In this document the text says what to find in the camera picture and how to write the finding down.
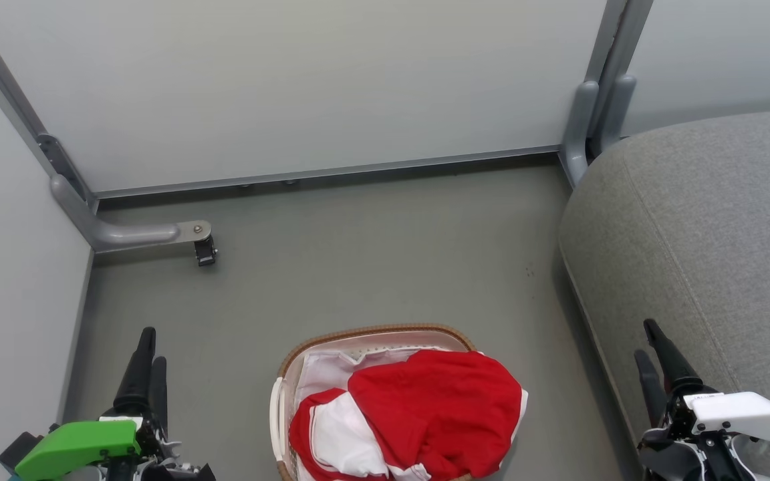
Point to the dark left wrist camera box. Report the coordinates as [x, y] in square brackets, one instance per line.
[19, 454]

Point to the grey partition bottom rail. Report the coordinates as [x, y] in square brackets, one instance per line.
[331, 172]

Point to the white basket with woven rim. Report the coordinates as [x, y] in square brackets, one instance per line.
[371, 337]

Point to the white cloth garment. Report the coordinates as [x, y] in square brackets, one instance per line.
[331, 374]

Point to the plain red garment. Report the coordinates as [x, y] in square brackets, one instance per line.
[445, 407]

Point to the grey curved partition foot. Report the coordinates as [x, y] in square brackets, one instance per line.
[580, 127]
[613, 113]

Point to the red jersey with white stripes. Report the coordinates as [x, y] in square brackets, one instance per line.
[331, 434]

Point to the grey partition post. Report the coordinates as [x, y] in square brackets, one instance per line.
[607, 40]
[633, 37]
[4, 87]

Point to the black caster wheel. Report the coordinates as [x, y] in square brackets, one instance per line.
[205, 252]

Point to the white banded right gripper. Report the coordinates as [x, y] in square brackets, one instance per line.
[739, 414]

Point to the grey partition foot with plate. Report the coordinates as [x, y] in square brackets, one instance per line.
[124, 230]

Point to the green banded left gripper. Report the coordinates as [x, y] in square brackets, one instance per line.
[84, 444]

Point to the grey fabric sofa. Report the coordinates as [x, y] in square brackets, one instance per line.
[712, 254]

